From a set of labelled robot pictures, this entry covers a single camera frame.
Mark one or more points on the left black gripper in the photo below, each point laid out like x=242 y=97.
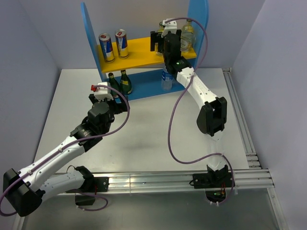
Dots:
x=120 y=107

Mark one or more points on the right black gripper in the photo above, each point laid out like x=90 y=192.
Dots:
x=155 y=37

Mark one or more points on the clear glass bottle green cap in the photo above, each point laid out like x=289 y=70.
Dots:
x=161 y=28

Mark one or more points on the red bull can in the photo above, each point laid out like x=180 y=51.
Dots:
x=122 y=43
x=106 y=46

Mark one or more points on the plastic water bottle blue cap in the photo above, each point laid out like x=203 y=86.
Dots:
x=167 y=80

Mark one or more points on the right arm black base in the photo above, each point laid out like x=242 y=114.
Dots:
x=218 y=181

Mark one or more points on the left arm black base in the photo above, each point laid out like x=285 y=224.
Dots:
x=88 y=193

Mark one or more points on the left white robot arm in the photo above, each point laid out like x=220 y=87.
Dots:
x=29 y=187

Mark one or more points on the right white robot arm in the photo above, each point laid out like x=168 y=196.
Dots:
x=213 y=109

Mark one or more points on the blue and yellow shelf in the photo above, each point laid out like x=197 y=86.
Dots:
x=139 y=51

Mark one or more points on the green bottle red label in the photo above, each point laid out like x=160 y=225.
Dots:
x=114 y=84

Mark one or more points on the green bottle yellow label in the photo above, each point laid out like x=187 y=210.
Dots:
x=125 y=83

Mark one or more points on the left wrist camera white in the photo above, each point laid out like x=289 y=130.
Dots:
x=102 y=91

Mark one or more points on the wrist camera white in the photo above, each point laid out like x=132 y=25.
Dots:
x=170 y=26
x=102 y=91

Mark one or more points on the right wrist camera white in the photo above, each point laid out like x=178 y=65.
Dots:
x=170 y=26

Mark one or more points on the aluminium rail frame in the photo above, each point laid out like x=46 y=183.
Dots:
x=149 y=190

